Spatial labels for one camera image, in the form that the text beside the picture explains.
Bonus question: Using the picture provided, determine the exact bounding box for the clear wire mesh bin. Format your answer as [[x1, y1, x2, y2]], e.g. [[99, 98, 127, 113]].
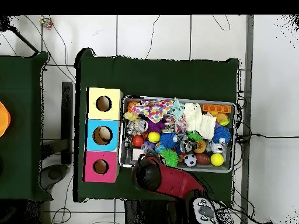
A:
[[119, 95, 236, 173]]

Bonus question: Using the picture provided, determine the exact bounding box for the clear plastic bottle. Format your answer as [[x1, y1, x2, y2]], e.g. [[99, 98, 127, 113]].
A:
[[141, 141, 157, 157]]

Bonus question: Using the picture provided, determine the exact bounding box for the blue spiky ball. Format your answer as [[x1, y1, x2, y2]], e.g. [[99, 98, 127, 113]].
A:
[[159, 132, 178, 150], [212, 125, 232, 145]]

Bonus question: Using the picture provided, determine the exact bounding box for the white knitted cloth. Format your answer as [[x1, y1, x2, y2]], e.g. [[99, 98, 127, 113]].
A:
[[183, 102, 217, 140]]

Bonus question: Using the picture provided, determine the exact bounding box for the small colourful floor toy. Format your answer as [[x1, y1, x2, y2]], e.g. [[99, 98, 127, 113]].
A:
[[39, 16, 54, 30]]

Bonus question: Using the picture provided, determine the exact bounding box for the orange toy building block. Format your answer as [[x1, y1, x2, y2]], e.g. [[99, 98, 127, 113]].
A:
[[201, 103, 232, 114]]

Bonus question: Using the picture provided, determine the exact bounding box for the small soccer ball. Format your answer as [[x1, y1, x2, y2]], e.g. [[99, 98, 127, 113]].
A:
[[183, 153, 198, 168]]

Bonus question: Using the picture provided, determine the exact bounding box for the polka dot cloth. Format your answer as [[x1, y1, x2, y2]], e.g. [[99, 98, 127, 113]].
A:
[[129, 99, 175, 123]]

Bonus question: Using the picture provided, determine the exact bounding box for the orange round object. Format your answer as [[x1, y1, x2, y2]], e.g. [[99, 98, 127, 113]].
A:
[[0, 101, 11, 138]]

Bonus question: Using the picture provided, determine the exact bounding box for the smooth yellow ball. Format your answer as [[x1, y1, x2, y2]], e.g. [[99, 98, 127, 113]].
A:
[[210, 153, 225, 167]]

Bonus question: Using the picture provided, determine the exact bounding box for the green spiky ball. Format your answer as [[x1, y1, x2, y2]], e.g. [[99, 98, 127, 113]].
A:
[[161, 150, 179, 168]]

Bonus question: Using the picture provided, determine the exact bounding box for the green cloth side table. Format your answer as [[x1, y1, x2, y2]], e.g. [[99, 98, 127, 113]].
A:
[[0, 51, 51, 201]]

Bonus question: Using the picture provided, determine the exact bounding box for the wooden box with three holes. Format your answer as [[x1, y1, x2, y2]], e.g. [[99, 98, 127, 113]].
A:
[[84, 87, 124, 184]]

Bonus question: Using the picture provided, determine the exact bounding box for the small red ball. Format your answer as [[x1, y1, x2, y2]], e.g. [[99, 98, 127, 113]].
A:
[[132, 135, 145, 148]]

